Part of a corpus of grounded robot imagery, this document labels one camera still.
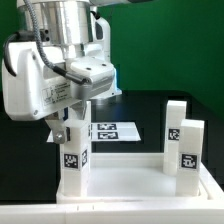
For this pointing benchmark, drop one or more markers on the white marker base plate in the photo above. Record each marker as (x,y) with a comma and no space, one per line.
(104,131)

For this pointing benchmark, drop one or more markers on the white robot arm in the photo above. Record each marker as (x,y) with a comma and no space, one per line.
(59,59)

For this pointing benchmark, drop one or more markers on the white L-shaped fence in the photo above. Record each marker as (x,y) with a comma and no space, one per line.
(146,212)

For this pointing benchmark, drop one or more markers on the white desk tabletop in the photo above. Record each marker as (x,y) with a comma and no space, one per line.
(127,177)

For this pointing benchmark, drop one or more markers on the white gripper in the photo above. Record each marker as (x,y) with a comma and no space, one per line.
(37,92)

